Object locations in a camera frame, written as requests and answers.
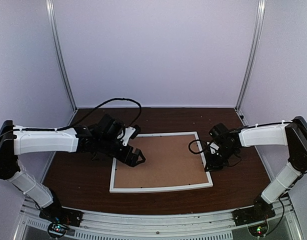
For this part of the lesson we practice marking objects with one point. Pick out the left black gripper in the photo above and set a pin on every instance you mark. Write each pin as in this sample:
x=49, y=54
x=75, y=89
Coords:
x=131, y=162

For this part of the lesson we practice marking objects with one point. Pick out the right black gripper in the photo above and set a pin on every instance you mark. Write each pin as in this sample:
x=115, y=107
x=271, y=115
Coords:
x=213, y=166

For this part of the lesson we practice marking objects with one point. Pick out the brown fibreboard backing board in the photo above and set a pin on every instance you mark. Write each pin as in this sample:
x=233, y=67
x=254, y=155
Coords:
x=168, y=162

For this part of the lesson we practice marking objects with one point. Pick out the white picture frame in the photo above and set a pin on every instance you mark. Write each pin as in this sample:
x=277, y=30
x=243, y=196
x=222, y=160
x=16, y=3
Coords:
x=113, y=180

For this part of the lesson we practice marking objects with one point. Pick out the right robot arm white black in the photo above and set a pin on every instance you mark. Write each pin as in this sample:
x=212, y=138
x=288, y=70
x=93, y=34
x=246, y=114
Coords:
x=285, y=141

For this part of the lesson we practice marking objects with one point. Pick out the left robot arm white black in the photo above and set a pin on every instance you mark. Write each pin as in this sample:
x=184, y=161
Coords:
x=18, y=140

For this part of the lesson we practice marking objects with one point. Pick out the right controller board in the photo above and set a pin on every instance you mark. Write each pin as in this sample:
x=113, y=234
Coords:
x=258, y=230

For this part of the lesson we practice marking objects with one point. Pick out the controller board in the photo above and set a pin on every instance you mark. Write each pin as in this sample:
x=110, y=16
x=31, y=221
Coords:
x=258, y=230
x=57, y=230

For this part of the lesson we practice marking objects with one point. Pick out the left controller board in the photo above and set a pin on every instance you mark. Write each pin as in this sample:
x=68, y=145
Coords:
x=57, y=230

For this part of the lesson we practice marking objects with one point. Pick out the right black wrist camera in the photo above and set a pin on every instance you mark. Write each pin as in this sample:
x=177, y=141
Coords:
x=218, y=130

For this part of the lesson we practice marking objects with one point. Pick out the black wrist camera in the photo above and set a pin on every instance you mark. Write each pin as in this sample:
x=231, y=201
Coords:
x=218, y=130
x=110, y=128

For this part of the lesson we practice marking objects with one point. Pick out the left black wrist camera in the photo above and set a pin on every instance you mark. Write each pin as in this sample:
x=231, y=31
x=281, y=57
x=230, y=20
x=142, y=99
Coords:
x=110, y=128

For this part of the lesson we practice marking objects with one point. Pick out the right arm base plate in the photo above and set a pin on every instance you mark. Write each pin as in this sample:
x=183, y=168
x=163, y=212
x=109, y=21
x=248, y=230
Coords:
x=245, y=216

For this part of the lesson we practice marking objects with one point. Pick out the front aluminium rail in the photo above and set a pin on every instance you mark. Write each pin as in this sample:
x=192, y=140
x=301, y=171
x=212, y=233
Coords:
x=217, y=225

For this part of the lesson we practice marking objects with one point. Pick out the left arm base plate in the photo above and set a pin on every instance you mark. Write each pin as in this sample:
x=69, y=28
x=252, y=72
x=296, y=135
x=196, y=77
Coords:
x=64, y=216

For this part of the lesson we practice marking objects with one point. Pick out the right aluminium corner post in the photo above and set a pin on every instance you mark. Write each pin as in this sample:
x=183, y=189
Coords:
x=257, y=32

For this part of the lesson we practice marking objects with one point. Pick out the aluminium corner post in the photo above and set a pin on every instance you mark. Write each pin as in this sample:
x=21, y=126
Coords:
x=59, y=55
x=257, y=32

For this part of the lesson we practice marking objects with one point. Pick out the left aluminium corner post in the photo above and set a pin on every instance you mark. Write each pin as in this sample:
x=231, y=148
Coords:
x=59, y=55

